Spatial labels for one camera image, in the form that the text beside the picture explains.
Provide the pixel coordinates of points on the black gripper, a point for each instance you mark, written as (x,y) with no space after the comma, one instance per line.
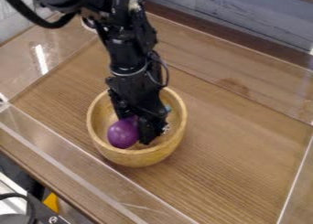
(135,96)

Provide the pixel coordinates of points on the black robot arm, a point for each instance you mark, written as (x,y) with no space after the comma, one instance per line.
(120,23)

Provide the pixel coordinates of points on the brown wooden bowl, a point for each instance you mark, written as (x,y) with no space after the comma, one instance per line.
(139,155)

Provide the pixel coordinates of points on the purple toy eggplant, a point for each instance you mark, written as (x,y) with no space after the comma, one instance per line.
(123,133)

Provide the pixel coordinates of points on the clear acrylic tray wall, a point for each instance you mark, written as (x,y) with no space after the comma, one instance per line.
(44,138)

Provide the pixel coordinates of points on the yellow black machine base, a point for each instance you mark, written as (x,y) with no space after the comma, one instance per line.
(23,209)

